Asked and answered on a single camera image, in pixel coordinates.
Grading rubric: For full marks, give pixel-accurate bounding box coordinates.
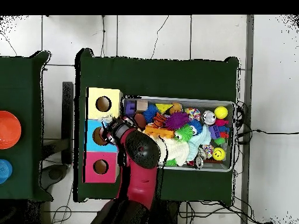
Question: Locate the wooden box with three holes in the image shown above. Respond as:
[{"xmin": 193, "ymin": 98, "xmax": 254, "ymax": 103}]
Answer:
[{"xmin": 84, "ymin": 86, "xmax": 123, "ymax": 184}]

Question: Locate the shallow clear mesh bin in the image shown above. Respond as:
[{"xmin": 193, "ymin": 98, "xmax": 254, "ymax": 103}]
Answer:
[{"xmin": 120, "ymin": 95, "xmax": 236, "ymax": 173}]

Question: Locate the blue spiky ball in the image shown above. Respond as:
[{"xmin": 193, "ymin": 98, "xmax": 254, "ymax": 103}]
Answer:
[{"xmin": 142, "ymin": 104, "xmax": 159, "ymax": 124}]

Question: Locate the orange toy building block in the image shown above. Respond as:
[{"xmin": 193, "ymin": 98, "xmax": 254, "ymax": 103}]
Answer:
[{"xmin": 144, "ymin": 125, "xmax": 175, "ymax": 139}]

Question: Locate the purple toy block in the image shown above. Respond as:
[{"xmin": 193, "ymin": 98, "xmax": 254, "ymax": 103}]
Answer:
[{"xmin": 124, "ymin": 101, "xmax": 137, "ymax": 116}]

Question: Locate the purple spiky ball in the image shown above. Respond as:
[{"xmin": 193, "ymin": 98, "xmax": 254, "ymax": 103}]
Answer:
[{"xmin": 165, "ymin": 111, "xmax": 190, "ymax": 131}]

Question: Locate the green spiky ball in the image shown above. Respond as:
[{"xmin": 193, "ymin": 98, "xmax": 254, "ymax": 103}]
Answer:
[{"xmin": 175, "ymin": 123, "xmax": 194, "ymax": 143}]

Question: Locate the cream knitted cloth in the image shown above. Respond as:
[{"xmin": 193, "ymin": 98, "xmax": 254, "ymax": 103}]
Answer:
[{"xmin": 158, "ymin": 136, "xmax": 190, "ymax": 167}]

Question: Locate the dark green table cloth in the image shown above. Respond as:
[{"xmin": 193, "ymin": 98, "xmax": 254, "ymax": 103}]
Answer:
[
  {"xmin": 0, "ymin": 50, "xmax": 53, "ymax": 202},
  {"xmin": 74, "ymin": 48, "xmax": 241, "ymax": 207}
]

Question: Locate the plain yellow ball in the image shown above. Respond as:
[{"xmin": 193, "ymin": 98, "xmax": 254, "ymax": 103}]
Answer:
[{"xmin": 214, "ymin": 106, "xmax": 229, "ymax": 120}]

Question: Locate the yellow smiley face ball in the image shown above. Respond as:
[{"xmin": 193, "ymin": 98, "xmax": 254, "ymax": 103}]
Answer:
[{"xmin": 211, "ymin": 146, "xmax": 227, "ymax": 162}]

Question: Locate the orange round disc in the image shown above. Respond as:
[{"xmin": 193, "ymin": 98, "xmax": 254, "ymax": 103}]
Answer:
[{"xmin": 0, "ymin": 110, "xmax": 22, "ymax": 150}]

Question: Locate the blue round disc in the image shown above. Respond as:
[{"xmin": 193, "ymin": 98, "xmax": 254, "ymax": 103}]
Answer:
[{"xmin": 0, "ymin": 158, "xmax": 13, "ymax": 184}]

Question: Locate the black cable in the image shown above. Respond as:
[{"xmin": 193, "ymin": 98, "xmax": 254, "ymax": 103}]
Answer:
[{"xmin": 235, "ymin": 128, "xmax": 299, "ymax": 141}]

